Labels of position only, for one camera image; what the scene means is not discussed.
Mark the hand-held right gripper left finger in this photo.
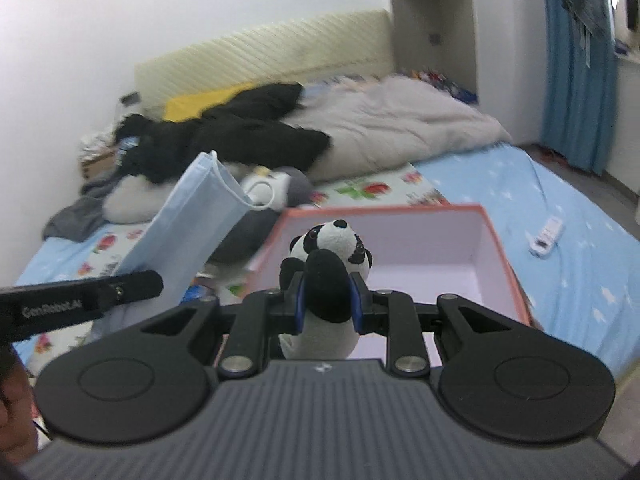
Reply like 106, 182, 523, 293
141, 271, 307, 380

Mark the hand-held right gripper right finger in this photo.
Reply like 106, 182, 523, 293
350, 272, 513, 377

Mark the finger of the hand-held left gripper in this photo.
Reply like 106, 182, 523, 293
106, 269, 164, 307

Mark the panda plush toy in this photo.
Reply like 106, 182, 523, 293
278, 218, 374, 361

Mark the blue face mask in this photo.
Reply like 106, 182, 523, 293
90, 150, 258, 333

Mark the pink cardboard box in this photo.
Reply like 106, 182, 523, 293
215, 203, 533, 361

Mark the person's left hand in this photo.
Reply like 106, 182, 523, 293
0, 350, 38, 466

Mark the light grey pillow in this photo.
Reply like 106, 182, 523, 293
102, 175, 176, 224

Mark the dark grey clothing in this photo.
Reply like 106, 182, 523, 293
42, 170, 131, 241

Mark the grey plush toy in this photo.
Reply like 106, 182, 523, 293
207, 164, 316, 267

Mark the wooden nightstand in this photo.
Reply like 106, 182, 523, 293
77, 132, 126, 181

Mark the white patterned cloth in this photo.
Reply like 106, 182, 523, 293
79, 131, 119, 158

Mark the black garment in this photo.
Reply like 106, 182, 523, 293
114, 82, 332, 186

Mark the grey quilt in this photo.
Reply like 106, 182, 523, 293
287, 74, 513, 183

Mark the yellow cloth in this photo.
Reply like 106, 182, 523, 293
164, 82, 257, 123

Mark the white remote control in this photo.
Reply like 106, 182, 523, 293
528, 215, 566, 259

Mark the colourful items pile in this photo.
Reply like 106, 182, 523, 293
404, 66, 477, 102

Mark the cream padded headboard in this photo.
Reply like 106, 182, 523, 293
135, 8, 393, 116

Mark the blue curtain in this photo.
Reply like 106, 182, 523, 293
540, 0, 618, 176

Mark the white wardrobe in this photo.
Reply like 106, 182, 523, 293
385, 0, 548, 103

